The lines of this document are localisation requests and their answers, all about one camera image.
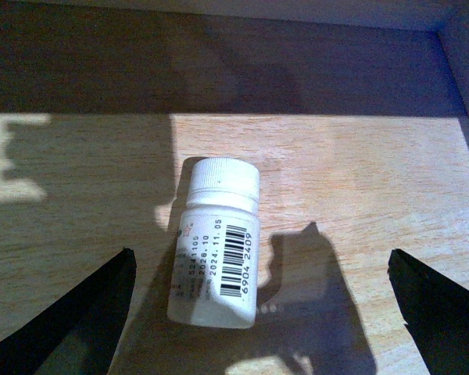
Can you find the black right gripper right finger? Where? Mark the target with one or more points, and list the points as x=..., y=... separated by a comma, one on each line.
x=436, y=312

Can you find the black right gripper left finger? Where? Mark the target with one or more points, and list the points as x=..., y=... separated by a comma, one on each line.
x=79, y=333

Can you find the white medicine bottle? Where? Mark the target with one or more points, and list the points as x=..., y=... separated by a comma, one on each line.
x=214, y=278

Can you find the wooden drawer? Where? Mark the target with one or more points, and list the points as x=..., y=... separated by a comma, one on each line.
x=360, y=137

